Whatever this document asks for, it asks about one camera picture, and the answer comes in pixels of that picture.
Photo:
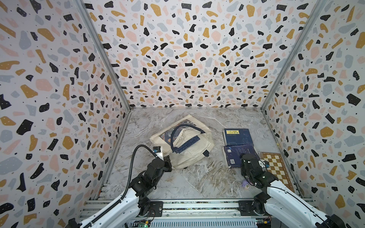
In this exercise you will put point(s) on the wooden chessboard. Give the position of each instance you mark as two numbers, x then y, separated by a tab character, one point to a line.
277	167

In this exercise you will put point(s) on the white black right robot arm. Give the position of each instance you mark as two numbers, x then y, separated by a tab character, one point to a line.
279	201

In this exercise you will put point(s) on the dark blue thin book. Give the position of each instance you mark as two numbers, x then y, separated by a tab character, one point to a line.
186	145
234	153

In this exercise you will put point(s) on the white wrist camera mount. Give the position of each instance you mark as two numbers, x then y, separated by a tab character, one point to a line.
264	165
158	152

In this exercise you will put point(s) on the small purple object on table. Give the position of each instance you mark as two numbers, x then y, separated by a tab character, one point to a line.
245	185

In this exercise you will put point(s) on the beige canvas floral tote bag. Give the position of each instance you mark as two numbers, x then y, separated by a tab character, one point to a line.
180	132

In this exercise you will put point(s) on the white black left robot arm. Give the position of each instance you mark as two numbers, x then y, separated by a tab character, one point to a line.
131	204

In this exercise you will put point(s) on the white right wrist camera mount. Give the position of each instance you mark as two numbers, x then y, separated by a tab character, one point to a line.
264	165

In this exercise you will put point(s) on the blue Little Prince book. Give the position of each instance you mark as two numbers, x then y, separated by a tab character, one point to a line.
238	136

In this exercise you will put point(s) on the aluminium corner frame post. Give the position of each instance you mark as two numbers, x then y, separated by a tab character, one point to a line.
100	49
318	7

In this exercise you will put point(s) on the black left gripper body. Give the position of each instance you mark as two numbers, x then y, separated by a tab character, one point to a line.
166	166

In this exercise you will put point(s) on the aluminium corner frame post right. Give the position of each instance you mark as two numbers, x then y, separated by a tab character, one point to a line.
318	7

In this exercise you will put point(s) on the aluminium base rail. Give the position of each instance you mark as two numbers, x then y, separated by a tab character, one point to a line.
192	213

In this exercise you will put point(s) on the aluminium corner frame post left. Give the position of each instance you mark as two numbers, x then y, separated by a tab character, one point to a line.
100	49

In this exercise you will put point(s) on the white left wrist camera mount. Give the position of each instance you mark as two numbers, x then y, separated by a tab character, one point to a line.
158	152

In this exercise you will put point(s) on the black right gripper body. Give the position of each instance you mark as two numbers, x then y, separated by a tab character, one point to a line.
244	172

